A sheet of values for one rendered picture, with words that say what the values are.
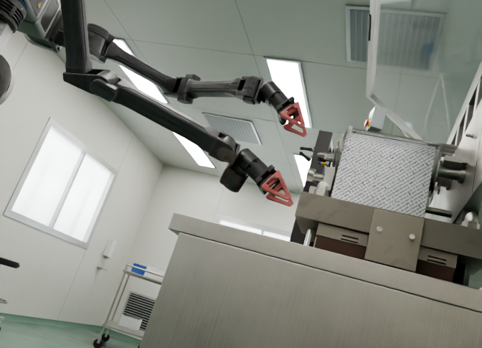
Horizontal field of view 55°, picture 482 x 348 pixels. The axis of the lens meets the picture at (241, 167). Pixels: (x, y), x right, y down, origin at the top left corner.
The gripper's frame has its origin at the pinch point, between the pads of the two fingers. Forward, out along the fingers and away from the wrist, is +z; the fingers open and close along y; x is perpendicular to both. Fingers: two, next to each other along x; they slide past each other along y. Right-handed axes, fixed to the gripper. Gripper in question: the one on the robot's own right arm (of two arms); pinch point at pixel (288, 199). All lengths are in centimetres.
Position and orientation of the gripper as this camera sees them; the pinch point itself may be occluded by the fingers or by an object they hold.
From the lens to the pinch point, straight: 126.9
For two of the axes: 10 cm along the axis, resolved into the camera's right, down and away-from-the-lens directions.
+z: 6.5, 6.3, -4.2
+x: 7.3, -6.8, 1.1
